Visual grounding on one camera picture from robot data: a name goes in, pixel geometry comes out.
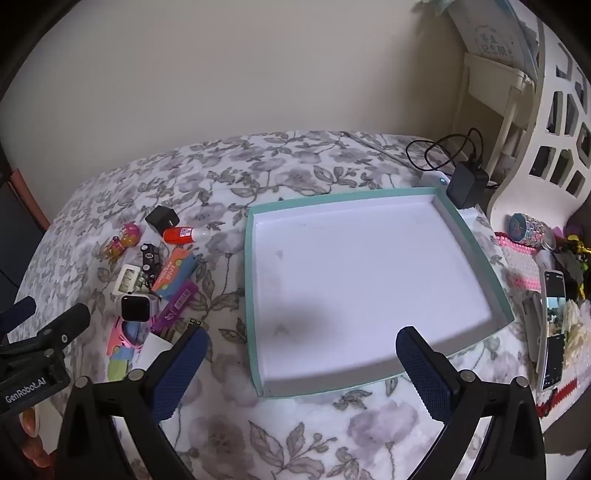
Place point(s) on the pink smartwatch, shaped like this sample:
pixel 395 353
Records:
pixel 136 308

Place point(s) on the black power adapter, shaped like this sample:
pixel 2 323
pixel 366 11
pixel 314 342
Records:
pixel 466 187

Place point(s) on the grey floral blanket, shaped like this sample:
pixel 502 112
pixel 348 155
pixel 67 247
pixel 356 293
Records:
pixel 323 152

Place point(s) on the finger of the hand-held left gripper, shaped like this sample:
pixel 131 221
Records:
pixel 76 318
pixel 21 310

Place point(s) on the red-brown furniture edge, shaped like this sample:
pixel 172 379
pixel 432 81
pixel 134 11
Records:
pixel 30 203

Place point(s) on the cream claw hair clip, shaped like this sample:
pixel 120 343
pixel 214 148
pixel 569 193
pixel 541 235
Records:
pixel 127 279

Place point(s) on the small white box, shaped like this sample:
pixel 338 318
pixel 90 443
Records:
pixel 154 350

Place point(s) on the yellow black toy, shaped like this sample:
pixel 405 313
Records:
pixel 579 249

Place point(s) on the white fluffy flower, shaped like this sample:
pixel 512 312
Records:
pixel 579 332

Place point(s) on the coral blue green toy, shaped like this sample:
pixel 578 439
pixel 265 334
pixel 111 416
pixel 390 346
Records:
pixel 117 369

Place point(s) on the white blue printed board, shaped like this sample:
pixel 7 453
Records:
pixel 494 32

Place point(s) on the white lattice headboard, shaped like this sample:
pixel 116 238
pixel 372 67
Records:
pixel 542 60

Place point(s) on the purple packet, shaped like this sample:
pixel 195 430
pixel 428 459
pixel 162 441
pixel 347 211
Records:
pixel 178 304

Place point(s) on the silver flat case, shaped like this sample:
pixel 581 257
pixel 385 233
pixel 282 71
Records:
pixel 533 323

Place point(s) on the black charger cube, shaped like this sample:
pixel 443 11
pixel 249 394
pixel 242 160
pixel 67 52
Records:
pixel 159 218

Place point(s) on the orange comb packet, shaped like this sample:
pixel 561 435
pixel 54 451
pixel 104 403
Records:
pixel 171 270

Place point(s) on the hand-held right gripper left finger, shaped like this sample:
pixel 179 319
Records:
pixel 180 369

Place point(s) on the red glue bottle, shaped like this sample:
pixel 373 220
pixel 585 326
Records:
pixel 178 235

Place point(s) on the teal white shallow tray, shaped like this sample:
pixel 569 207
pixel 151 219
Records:
pixel 346 286

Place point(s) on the smartphone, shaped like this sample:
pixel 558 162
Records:
pixel 551 350

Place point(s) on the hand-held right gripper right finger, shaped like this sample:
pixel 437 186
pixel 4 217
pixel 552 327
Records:
pixel 422 374

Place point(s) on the blue plastic bar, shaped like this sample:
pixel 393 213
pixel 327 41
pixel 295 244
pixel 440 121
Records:
pixel 188 267

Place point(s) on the pink orange toy figure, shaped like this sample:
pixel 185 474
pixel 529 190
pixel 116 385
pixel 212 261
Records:
pixel 127 233

